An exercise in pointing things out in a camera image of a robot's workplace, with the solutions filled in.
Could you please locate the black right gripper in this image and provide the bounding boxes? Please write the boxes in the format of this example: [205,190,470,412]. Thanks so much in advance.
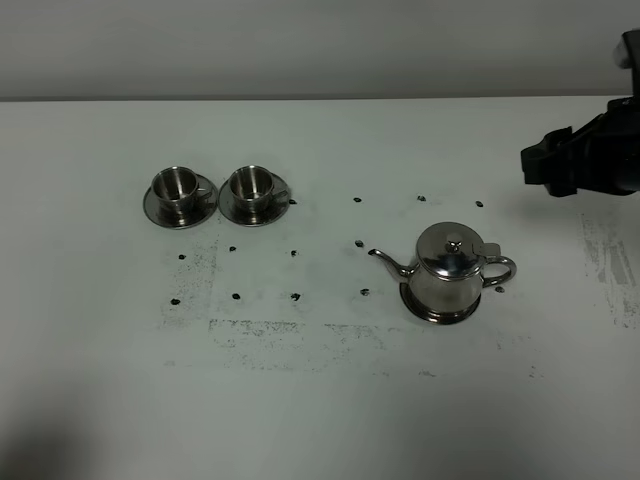
[520,97,639,198]

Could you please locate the stainless steel teapot saucer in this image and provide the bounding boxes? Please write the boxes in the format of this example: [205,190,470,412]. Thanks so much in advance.
[399,284,481,325]

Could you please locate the right stainless steel saucer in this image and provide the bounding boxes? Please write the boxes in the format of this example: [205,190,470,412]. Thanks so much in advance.
[218,174,291,227]

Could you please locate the right stainless steel teacup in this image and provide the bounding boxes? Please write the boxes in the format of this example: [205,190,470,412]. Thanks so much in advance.
[229,165,286,213]

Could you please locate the stainless steel teacup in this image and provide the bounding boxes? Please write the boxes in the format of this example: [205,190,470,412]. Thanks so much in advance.
[151,166,213,211]
[229,165,286,213]

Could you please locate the left stainless steel teacup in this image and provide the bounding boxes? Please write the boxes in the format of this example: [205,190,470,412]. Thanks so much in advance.
[151,166,213,211]

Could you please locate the left stainless steel saucer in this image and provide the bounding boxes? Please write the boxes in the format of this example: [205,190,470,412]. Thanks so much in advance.
[143,174,218,230]

